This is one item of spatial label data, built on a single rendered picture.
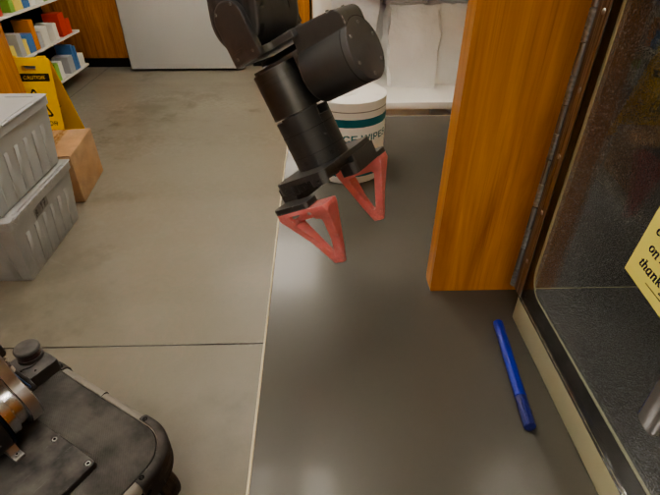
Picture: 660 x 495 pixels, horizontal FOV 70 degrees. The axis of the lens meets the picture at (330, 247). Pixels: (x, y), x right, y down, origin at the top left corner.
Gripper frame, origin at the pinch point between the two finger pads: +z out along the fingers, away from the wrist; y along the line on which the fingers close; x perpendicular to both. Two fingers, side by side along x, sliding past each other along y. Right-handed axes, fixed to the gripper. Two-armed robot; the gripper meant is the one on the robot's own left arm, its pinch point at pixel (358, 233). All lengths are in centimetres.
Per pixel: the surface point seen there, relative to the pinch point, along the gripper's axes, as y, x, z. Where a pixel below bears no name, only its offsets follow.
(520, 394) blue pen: -4.7, -13.4, 18.7
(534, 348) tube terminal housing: 1.9, -13.7, 18.3
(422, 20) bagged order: 92, 22, -19
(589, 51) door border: 5.5, -25.2, -9.1
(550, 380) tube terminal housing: -1.7, -15.6, 19.5
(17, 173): 50, 191, -38
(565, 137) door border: 5.3, -21.7, -2.8
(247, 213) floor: 127, 164, 27
